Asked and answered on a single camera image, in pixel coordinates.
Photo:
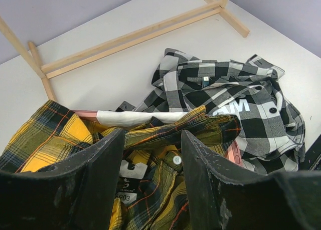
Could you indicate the wooden clothes rack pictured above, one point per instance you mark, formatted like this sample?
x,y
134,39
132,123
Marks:
x,y
95,53

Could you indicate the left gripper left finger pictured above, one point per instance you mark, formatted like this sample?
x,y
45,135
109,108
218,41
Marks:
x,y
75,193

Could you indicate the black white checkered shirt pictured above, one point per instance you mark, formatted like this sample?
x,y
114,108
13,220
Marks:
x,y
272,130

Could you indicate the yellow plaid shirt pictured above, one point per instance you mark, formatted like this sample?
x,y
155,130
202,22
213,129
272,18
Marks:
x,y
54,133

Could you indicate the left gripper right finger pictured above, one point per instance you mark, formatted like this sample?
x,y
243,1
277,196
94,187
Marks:
x,y
223,195

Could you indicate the plaid shirt paper tag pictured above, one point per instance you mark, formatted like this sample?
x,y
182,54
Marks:
x,y
130,176

